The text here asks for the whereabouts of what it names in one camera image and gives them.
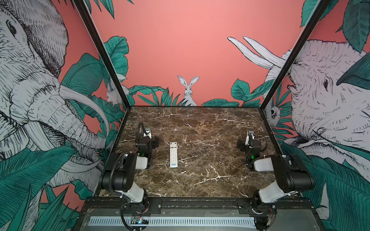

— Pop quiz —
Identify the white ventilated strip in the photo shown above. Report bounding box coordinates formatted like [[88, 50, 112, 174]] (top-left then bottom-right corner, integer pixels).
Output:
[[88, 216, 255, 228]]

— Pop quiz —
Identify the black right frame post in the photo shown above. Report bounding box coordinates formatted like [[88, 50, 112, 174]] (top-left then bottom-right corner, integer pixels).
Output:
[[259, 0, 330, 112]]

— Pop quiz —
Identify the black front mounting rail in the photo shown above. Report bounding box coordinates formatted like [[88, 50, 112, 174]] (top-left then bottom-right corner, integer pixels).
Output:
[[81, 197, 314, 216]]

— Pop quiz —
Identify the black left frame post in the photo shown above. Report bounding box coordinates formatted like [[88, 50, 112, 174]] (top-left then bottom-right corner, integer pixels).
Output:
[[73, 0, 131, 109]]

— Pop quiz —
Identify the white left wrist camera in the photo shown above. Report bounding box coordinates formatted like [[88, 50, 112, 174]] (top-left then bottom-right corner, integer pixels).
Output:
[[144, 128, 152, 139]]

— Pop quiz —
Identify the black frame post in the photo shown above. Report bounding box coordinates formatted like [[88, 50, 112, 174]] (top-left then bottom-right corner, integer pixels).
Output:
[[259, 0, 330, 112], [73, 0, 131, 109]]

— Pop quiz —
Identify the white remote control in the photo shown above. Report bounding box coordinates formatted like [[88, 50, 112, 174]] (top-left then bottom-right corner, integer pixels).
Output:
[[170, 142, 178, 168]]

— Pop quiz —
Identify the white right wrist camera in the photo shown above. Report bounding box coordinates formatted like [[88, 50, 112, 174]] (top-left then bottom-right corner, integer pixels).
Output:
[[245, 131, 254, 146]]

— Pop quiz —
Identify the small circuit board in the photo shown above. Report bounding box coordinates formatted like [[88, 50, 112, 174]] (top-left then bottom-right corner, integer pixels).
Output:
[[132, 217, 150, 226]]

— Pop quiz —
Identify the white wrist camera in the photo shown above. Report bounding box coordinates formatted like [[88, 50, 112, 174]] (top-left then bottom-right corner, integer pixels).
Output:
[[144, 128, 152, 139], [245, 131, 254, 146]]

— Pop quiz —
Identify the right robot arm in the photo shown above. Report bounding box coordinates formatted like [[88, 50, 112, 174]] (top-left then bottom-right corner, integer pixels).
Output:
[[237, 131, 315, 215]]

